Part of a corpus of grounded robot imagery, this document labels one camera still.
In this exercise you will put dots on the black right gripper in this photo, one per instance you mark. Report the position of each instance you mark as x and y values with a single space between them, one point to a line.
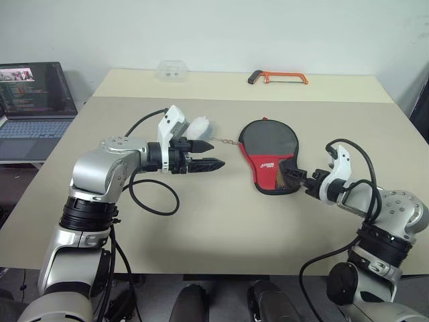
315 182

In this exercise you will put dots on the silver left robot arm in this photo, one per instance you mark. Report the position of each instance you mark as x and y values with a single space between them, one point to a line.
97 171

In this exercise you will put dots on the open laptop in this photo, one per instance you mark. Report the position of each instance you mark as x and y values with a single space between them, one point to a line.
33 131

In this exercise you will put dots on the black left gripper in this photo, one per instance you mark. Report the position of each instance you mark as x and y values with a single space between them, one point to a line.
179 157

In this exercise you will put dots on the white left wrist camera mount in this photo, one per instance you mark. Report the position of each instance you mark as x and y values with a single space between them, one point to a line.
167 124

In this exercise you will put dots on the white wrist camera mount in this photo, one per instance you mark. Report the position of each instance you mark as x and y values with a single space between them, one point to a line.
345 164
167 124

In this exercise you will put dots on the black red paddle case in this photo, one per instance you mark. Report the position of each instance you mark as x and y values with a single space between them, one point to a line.
268 141

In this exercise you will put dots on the clear plastic box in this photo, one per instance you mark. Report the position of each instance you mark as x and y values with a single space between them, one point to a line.
171 70

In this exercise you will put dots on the dark grey panel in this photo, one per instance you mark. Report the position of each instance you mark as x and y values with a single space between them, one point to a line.
424 110

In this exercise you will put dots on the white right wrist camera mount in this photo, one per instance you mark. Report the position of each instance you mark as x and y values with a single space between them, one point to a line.
345 164

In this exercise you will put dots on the black table frame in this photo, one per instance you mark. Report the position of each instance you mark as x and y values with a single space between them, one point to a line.
224 277

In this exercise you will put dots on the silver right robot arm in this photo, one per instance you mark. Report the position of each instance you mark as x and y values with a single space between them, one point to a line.
402 208

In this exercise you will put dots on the dark rounded shape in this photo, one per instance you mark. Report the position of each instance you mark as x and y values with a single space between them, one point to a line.
271 305
187 305

